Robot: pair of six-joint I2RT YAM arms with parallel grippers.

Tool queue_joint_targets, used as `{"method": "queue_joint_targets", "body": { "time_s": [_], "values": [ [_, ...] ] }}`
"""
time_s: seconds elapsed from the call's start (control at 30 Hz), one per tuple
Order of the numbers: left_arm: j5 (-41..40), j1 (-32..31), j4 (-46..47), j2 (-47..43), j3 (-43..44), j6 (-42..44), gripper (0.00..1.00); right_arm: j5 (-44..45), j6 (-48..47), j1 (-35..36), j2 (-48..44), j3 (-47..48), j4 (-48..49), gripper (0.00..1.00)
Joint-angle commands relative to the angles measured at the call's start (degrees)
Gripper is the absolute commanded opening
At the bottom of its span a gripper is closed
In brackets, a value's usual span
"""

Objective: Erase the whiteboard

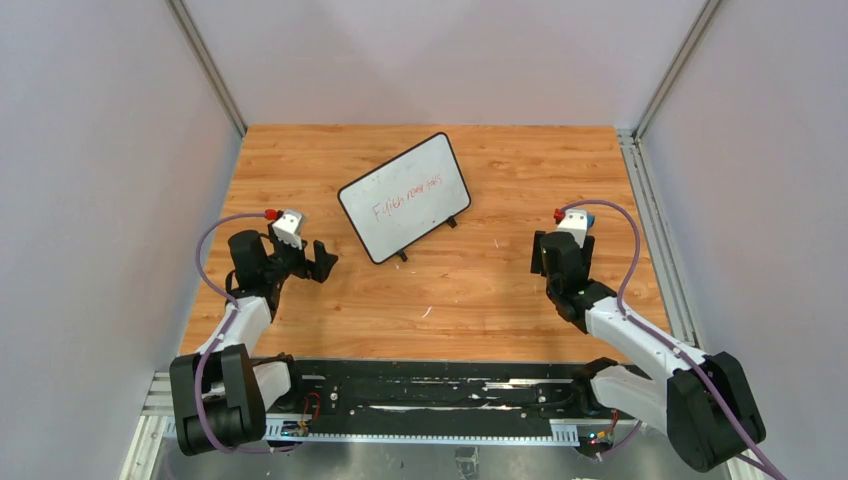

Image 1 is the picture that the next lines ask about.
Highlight aluminium frame rail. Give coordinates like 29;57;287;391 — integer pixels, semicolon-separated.
616;129;699;346

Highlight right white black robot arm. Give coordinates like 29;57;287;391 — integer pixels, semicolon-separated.
531;231;766;472

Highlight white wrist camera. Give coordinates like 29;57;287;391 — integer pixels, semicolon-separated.
554;208;590;248
271;209;307;250

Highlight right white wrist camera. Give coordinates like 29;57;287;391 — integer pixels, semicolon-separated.
554;208;590;248

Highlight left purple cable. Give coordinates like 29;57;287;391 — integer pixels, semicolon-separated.
192;211;306;456

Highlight small whiteboard black frame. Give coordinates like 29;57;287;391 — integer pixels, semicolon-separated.
337;132;472;264

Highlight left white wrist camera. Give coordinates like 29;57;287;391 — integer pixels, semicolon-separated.
271;209;307;250

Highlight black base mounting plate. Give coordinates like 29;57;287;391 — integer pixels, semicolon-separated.
251;358;637;440

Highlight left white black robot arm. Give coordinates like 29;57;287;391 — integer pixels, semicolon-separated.
169;211;338;456

